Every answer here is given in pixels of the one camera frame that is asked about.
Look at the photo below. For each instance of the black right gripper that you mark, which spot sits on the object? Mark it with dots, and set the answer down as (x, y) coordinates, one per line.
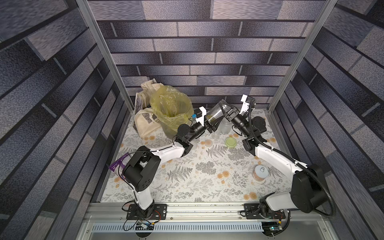
(233, 113)

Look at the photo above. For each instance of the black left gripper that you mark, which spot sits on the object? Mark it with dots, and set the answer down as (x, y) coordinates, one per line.
(209, 127)

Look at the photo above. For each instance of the light green jar lid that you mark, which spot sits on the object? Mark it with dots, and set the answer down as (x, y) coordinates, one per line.
(231, 142)

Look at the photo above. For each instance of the clear ribbed glass jar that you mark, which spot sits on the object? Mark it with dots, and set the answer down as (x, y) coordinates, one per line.
(225, 127)

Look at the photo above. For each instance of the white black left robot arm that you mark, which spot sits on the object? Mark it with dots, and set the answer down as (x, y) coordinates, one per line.
(141, 169)

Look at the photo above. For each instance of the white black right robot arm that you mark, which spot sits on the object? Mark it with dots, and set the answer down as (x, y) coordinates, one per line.
(309, 191)

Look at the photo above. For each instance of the grey mesh trash bin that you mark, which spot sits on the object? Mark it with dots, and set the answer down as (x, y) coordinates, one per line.
(170, 129)

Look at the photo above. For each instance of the purple plastic package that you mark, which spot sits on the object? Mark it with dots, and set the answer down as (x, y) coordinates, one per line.
(119, 163)

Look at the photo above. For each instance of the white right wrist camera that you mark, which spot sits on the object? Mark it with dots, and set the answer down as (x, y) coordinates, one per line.
(246, 100)

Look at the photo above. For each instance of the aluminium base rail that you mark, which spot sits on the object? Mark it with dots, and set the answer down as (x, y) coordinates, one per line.
(180, 221)

